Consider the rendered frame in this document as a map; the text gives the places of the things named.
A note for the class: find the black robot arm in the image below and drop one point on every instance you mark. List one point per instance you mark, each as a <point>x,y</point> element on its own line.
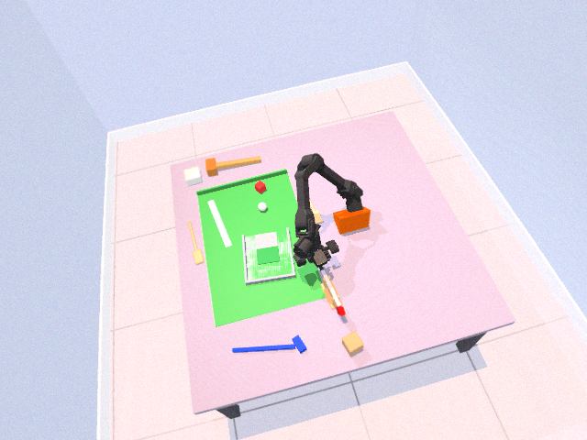
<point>304,217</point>

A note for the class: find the blue golf putter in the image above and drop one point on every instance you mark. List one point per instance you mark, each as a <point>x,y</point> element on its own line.
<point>297,342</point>

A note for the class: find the small white cube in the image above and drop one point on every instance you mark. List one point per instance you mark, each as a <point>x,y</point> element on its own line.
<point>193,175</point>

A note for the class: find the white flat strip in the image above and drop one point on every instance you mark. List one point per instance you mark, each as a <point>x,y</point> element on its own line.
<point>219,223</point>

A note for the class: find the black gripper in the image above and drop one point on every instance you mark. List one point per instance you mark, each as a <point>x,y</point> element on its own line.
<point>331,245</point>

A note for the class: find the green putting mat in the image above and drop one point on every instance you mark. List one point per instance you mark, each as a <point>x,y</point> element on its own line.
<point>237,206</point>

